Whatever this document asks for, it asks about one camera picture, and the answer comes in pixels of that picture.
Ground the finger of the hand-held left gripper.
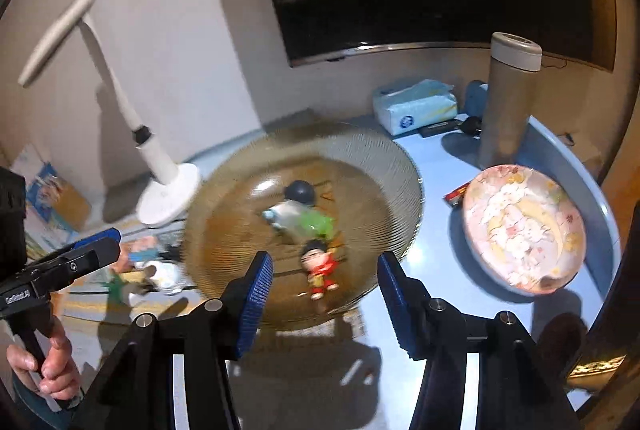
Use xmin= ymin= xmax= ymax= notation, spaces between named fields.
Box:
xmin=30 ymin=241 xmax=121 ymax=293
xmin=37 ymin=229 xmax=122 ymax=267

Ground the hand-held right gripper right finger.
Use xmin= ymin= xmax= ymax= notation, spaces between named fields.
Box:
xmin=377 ymin=251 xmax=583 ymax=430

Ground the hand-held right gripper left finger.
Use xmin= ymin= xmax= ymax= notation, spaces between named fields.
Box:
xmin=67 ymin=251 xmax=275 ymax=430

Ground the teal green toy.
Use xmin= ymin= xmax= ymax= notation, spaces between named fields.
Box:
xmin=97 ymin=273 xmax=143 ymax=306

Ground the person's left hand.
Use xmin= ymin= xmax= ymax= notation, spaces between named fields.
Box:
xmin=7 ymin=317 xmax=83 ymax=403

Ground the pink and blue toy figurine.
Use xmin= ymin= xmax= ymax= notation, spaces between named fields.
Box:
xmin=117 ymin=235 xmax=166 ymax=273

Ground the colourful book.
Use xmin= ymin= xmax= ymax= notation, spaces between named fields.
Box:
xmin=10 ymin=143 xmax=93 ymax=231

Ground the red dressed toy figurine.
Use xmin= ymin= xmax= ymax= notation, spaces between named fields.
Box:
xmin=300 ymin=239 xmax=342 ymax=301

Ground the white toy figure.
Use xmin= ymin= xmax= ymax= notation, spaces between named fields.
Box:
xmin=142 ymin=260 xmax=186 ymax=296

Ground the lime green plastic piece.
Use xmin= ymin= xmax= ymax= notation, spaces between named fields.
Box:
xmin=295 ymin=209 xmax=335 ymax=238

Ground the white desk lamp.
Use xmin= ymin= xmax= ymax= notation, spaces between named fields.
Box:
xmin=17 ymin=0 xmax=202 ymax=227

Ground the dark round ball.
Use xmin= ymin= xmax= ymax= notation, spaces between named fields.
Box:
xmin=283 ymin=180 xmax=316 ymax=206

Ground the small red box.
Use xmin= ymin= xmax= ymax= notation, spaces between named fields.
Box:
xmin=444 ymin=183 xmax=471 ymax=208

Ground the pink floral plate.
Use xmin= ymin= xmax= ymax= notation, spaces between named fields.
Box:
xmin=461 ymin=164 xmax=587 ymax=297

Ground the white blue tissue pack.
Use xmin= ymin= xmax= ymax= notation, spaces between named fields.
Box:
xmin=372 ymin=79 xmax=458 ymax=136

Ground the blue container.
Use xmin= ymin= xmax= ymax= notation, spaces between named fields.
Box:
xmin=464 ymin=80 xmax=488 ymax=118

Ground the beige thermos tumbler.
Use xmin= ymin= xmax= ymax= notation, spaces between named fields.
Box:
xmin=477 ymin=32 xmax=542 ymax=171

